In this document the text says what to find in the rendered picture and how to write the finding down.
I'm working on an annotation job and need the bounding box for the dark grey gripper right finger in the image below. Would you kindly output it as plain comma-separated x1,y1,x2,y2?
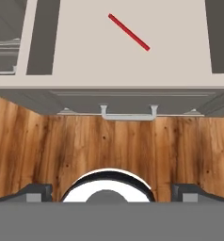
171,184,224,203

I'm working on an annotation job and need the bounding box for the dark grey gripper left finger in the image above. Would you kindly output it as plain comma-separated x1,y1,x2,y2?
0,184,54,203

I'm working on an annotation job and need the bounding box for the grey drawer front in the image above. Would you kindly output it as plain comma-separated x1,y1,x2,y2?
47,88,221,117

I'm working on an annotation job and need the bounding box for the red straw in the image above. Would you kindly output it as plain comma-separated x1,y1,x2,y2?
107,12,151,52

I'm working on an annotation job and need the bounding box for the white and black round base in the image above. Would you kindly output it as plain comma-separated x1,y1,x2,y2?
60,168,156,203

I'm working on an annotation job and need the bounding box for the grey cupboard door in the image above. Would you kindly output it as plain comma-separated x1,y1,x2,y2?
0,0,27,76

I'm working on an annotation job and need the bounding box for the silver drawer handle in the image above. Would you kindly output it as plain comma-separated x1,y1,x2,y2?
99,104,159,121

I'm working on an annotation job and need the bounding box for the silver cupboard door handle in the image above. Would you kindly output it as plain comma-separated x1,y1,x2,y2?
0,65,18,76

